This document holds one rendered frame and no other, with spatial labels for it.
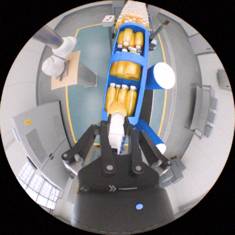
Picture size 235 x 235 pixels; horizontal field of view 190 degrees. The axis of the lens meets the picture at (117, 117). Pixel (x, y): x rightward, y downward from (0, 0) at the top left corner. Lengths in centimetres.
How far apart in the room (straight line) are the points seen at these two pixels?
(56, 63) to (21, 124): 112
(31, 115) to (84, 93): 129
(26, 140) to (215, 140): 480
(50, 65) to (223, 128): 390
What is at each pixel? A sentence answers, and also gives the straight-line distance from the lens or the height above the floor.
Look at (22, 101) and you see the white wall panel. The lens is 285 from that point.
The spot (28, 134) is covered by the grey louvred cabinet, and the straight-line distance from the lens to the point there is 157.
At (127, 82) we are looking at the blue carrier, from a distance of 71.
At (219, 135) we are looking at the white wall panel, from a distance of 340.
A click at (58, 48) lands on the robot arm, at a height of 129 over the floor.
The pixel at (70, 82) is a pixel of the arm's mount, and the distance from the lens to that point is 80.
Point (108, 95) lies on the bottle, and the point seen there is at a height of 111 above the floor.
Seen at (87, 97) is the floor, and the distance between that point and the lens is 178.
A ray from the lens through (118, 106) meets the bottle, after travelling 26.
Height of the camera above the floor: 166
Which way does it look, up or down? 71 degrees down
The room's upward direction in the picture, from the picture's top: 176 degrees clockwise
